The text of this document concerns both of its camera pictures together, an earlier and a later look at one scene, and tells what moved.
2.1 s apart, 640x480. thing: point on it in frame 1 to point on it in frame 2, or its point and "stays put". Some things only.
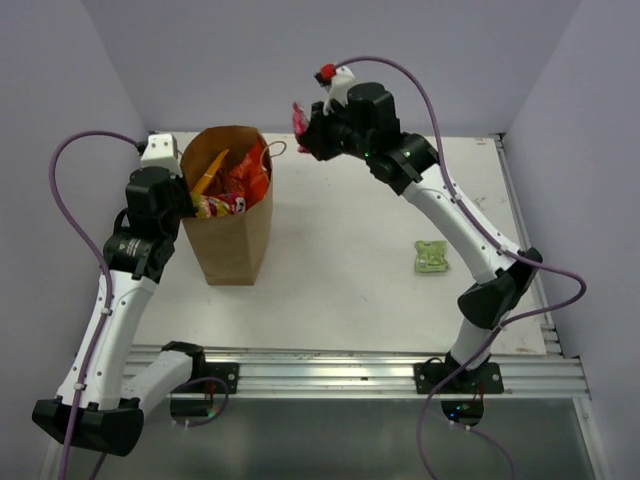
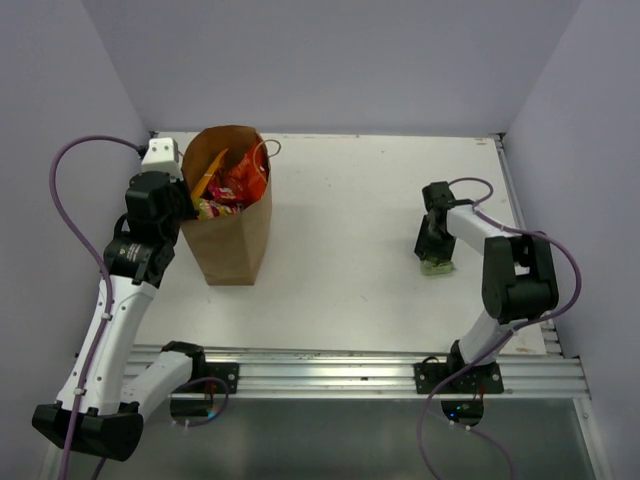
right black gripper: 316,134 to 444,253
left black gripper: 187,206 stays put
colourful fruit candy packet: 208,207 stays put
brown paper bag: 231,248 stays put
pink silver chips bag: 235,202 to 223,194
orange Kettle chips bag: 198,188 stays put
